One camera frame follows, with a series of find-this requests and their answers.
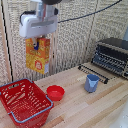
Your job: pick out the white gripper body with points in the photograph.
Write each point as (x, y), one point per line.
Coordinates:
(37, 22)

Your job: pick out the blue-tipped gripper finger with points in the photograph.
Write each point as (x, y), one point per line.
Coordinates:
(26, 42)
(36, 42)

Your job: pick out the yellow mac and cheese carton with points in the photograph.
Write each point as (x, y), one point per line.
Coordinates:
(38, 56)

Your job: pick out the beige folding screen panel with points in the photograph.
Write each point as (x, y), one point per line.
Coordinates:
(73, 40)

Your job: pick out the red plastic bowl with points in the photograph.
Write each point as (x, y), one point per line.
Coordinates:
(55, 92)

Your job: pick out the red plastic shopping basket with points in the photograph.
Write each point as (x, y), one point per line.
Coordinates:
(23, 101)

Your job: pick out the black oven rack tray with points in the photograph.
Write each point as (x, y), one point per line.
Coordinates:
(93, 73)

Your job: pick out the blue plastic cup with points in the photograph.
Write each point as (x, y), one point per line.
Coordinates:
(91, 83)

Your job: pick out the black toaster oven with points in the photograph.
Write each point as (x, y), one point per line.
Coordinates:
(112, 56)

